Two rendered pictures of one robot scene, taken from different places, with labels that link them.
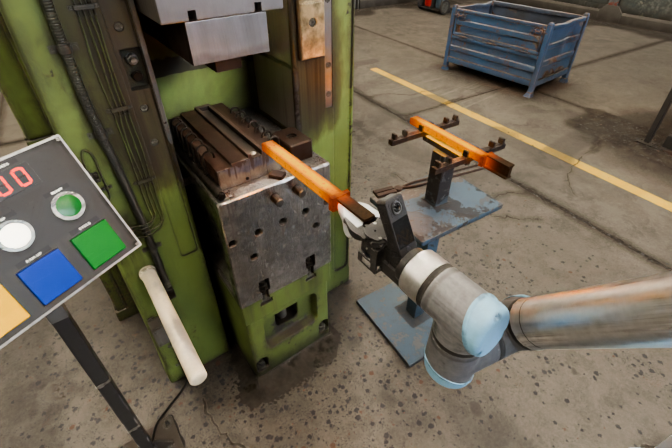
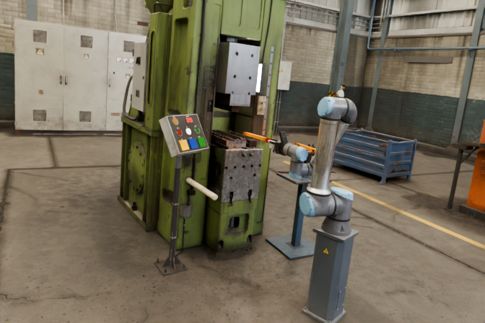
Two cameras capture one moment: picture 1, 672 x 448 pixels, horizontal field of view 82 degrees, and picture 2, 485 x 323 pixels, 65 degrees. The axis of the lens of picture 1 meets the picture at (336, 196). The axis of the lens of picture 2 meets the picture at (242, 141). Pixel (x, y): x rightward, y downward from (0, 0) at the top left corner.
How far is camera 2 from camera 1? 2.16 m
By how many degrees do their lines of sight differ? 26
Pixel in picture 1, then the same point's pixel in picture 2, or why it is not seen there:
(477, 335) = (299, 151)
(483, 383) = not seen: hidden behind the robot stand
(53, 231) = (193, 134)
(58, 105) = (189, 111)
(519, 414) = not seen: hidden behind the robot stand
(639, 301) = not seen: hidden behind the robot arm
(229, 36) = (239, 99)
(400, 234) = (284, 140)
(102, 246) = (202, 143)
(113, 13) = (210, 90)
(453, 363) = (294, 166)
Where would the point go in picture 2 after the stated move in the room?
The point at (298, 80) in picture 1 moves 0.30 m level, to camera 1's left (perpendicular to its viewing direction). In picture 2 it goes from (254, 121) to (221, 118)
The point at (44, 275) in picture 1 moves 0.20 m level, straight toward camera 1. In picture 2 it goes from (192, 142) to (210, 148)
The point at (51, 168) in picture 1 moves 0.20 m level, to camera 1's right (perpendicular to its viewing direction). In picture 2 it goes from (195, 120) to (221, 123)
